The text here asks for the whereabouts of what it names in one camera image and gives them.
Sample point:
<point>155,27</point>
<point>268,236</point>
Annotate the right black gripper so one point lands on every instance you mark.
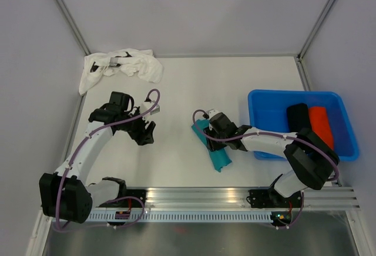
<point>213,145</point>

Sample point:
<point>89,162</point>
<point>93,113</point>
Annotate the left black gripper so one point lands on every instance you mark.
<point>139,136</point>

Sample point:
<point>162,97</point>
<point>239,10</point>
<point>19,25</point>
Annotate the teal t-shirt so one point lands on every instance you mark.
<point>219,158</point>

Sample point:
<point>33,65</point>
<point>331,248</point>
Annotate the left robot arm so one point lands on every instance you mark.
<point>103,123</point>

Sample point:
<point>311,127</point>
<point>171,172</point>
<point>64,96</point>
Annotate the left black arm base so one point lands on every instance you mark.
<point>132,198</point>

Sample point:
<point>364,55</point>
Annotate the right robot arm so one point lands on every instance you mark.
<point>312,161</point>

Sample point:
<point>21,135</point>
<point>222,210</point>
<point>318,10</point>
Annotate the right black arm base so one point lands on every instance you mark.
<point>268,198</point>

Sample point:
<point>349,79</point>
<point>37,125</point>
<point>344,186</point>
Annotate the blue plastic bin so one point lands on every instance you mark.
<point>268,111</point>

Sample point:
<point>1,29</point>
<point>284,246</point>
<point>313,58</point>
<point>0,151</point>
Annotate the white t-shirt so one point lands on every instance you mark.
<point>141,63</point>

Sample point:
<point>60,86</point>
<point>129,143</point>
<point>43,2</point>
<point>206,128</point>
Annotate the rolled black t-shirt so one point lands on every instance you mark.
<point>298,117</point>

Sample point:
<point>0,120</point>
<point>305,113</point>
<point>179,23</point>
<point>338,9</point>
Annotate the rolled orange t-shirt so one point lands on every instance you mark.
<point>320,124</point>

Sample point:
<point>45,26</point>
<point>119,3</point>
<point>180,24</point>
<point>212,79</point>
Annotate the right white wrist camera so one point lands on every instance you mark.
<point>212,112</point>

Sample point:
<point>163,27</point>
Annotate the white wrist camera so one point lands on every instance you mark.
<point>148,108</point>
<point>212,112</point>

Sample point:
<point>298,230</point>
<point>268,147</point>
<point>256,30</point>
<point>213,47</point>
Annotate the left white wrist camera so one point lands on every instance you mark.
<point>148,108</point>

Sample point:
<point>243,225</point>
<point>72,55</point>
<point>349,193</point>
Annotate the white slotted cable duct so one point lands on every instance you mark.
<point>182,216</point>

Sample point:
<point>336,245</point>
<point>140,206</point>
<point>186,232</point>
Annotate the aluminium mounting rail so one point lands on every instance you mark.
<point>199,197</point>

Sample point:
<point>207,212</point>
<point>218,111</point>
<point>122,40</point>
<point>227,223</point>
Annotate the left aluminium frame post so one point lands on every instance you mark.
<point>75,31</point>

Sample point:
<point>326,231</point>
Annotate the aluminium frame post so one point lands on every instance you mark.
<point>316,28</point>
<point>75,31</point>

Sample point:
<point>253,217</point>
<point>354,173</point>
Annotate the right aluminium frame post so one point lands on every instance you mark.
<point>316,28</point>

